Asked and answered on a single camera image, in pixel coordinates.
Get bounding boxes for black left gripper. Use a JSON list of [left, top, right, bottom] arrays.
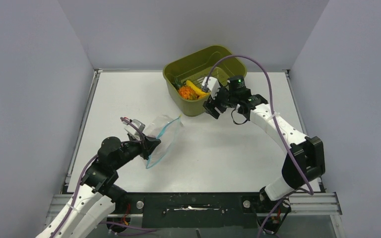
[[113, 132, 161, 170]]

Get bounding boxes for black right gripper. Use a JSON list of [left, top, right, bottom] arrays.
[[203, 84, 238, 119]]

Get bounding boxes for clear zip top bag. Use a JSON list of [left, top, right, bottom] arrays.
[[143, 115, 184, 169]]

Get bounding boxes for orange toy pineapple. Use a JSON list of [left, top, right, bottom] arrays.
[[173, 78, 199, 100]]

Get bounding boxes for olive green plastic basket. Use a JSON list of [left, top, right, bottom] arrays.
[[163, 45, 247, 117]]

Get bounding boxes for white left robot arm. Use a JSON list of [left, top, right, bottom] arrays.
[[37, 136, 161, 238]]

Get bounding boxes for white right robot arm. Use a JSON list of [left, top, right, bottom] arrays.
[[202, 75, 325, 212]]

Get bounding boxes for yellow toy banana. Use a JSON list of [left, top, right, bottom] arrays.
[[186, 80, 209, 98]]

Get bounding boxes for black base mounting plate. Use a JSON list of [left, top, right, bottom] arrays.
[[107, 192, 276, 229]]

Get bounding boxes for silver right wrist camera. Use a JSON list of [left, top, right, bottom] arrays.
[[201, 76, 221, 99]]

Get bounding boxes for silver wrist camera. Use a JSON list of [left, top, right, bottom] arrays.
[[201, 76, 221, 99], [124, 118, 145, 141]]

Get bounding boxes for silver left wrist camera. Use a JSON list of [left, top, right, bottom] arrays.
[[124, 118, 145, 141]]

